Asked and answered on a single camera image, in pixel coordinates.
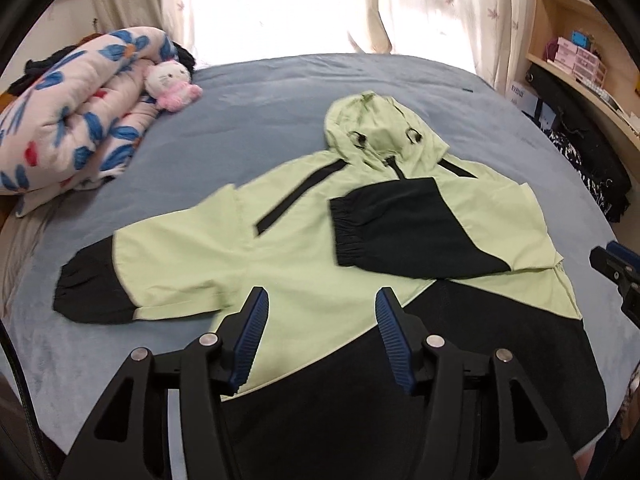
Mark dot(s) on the black bag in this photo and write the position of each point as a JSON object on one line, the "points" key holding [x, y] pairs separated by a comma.
{"points": [[585, 125]]}

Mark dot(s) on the white and pink cat plush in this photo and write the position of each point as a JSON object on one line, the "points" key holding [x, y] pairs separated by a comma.
{"points": [[167, 80]]}

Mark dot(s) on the green and black hooded jacket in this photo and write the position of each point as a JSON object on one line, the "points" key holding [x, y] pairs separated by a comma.
{"points": [[200, 240]]}

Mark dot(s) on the floral sheer curtain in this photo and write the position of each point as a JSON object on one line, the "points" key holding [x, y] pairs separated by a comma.
{"points": [[480, 10], [175, 5]]}

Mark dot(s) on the wooden shelf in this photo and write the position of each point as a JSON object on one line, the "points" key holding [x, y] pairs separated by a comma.
{"points": [[555, 5]]}

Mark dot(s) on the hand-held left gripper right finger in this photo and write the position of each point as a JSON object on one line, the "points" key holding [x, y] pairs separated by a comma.
{"points": [[395, 345]]}

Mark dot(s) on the black and white patterned cloth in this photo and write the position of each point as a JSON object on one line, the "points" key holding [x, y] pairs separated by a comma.
{"points": [[590, 180]]}

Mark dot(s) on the small blue box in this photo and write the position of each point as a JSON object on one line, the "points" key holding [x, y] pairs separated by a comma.
{"points": [[580, 38]]}

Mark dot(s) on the pile of dark clothes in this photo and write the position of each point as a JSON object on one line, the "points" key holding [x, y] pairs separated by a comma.
{"points": [[40, 67]]}

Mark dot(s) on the person's right forearm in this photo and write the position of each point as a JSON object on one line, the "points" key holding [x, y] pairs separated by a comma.
{"points": [[632, 400]]}

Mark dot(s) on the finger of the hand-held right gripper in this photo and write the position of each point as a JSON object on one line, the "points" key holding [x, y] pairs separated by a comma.
{"points": [[617, 265]]}

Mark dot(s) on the floral quilt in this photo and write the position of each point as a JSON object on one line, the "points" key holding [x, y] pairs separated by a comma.
{"points": [[75, 110]]}

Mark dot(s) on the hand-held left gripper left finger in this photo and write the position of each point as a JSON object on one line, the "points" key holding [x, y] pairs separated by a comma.
{"points": [[252, 340]]}

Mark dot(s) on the stack of pink boxes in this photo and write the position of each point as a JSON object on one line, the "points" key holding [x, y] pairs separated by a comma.
{"points": [[580, 62]]}

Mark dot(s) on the black knit garment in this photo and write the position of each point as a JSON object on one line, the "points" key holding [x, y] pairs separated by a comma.
{"points": [[184, 57]]}

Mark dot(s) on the white cardboard box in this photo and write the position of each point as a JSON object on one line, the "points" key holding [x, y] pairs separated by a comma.
{"points": [[520, 94]]}

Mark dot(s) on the blue-grey bed sheet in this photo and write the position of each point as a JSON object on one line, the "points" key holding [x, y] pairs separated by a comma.
{"points": [[250, 110]]}

